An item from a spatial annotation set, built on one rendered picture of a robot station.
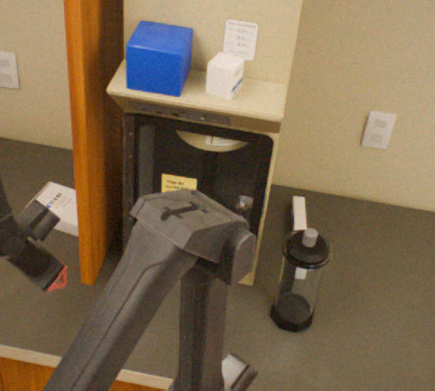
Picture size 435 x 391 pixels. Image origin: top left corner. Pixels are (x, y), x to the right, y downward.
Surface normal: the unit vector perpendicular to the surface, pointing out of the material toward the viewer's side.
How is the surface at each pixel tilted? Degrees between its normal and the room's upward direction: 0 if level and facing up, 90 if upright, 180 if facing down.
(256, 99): 0
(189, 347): 93
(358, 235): 0
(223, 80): 90
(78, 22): 90
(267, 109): 0
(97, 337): 43
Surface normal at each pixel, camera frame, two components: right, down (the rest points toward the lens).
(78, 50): -0.18, 0.61
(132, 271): -0.39, -0.26
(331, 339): 0.07, -0.77
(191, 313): -0.65, 0.48
